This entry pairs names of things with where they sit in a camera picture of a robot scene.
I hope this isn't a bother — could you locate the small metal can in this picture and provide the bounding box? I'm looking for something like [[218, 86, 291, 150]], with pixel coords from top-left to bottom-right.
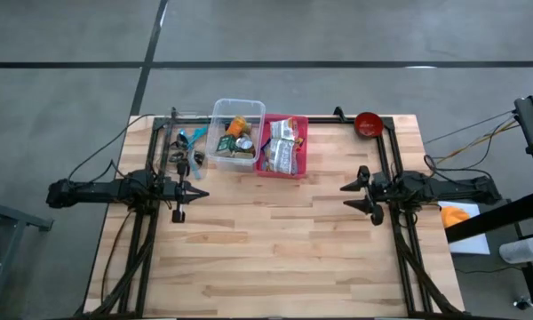
[[235, 135, 255, 153]]

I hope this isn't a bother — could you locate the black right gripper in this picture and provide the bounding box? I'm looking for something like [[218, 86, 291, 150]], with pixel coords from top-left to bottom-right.
[[339, 164, 394, 227]]

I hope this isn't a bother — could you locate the grey metal stand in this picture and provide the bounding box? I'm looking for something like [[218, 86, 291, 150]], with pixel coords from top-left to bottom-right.
[[0, 193, 55, 320]]

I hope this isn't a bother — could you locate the black metal table frame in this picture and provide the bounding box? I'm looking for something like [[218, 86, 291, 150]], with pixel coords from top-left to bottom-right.
[[73, 105, 472, 320]]

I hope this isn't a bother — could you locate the clear plastic tray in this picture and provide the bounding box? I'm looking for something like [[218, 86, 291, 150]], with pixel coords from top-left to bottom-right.
[[159, 116, 212, 177]]

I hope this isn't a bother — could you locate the orange object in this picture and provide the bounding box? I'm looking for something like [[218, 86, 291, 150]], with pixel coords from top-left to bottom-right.
[[440, 205, 472, 229]]

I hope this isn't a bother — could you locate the pink plastic bin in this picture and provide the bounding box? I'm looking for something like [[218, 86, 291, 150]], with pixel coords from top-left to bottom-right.
[[254, 113, 310, 180]]

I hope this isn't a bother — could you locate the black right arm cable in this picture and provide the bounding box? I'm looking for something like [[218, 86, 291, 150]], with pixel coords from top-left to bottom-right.
[[423, 153, 494, 180]]

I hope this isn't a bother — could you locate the white paper sheet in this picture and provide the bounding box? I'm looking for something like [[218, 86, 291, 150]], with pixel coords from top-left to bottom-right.
[[437, 200, 492, 256]]

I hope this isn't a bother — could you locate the orange ramen noodle packet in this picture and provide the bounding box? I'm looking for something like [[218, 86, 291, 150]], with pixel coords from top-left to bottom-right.
[[269, 116, 300, 142]]

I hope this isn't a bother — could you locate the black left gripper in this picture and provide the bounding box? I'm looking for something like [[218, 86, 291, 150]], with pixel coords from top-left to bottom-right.
[[159, 171, 211, 224]]

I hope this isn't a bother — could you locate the red bowl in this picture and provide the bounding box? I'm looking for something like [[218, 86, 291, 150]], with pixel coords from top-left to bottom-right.
[[354, 110, 386, 140]]

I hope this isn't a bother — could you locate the orange bottle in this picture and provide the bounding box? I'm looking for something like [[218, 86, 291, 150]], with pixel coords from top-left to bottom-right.
[[225, 115, 252, 139]]

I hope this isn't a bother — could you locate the clear plastic bin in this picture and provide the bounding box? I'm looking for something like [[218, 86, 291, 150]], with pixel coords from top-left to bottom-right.
[[204, 98, 267, 173]]

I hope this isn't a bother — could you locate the blue ramen noodle packet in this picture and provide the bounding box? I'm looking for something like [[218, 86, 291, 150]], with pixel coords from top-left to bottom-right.
[[261, 136, 300, 176]]

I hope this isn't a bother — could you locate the white cylinder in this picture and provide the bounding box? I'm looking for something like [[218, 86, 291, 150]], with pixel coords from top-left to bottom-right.
[[498, 236, 533, 265]]

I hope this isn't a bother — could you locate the thin cable bundle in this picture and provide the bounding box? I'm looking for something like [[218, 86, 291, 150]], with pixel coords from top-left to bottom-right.
[[424, 108, 523, 165]]

